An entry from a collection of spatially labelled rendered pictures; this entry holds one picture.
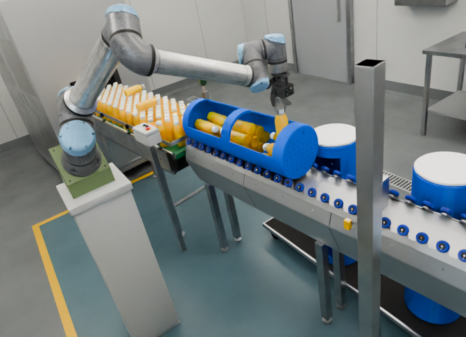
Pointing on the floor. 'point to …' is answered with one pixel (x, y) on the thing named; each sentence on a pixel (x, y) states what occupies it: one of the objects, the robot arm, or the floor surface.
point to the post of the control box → (166, 197)
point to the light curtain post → (369, 188)
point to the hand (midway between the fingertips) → (279, 110)
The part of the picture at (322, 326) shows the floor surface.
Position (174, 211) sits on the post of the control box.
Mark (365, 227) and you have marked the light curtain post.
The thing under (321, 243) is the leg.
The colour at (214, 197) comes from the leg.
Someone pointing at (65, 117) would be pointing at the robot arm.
